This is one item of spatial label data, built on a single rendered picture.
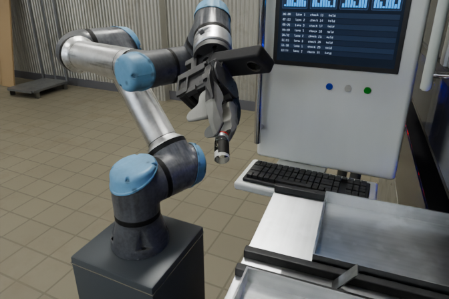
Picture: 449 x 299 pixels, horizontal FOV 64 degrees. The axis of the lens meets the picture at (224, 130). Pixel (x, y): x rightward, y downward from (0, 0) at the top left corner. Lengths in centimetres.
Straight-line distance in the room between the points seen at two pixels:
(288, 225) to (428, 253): 30
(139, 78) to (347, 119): 79
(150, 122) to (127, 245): 32
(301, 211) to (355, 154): 43
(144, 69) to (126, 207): 35
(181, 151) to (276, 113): 49
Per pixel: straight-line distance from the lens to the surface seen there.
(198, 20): 74
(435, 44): 99
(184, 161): 94
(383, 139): 130
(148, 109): 100
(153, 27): 473
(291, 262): 78
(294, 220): 93
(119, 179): 87
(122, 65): 71
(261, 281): 75
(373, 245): 90
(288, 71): 127
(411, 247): 93
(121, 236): 95
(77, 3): 568
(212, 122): 52
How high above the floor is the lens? 142
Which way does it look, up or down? 22 degrees down
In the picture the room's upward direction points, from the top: straight up
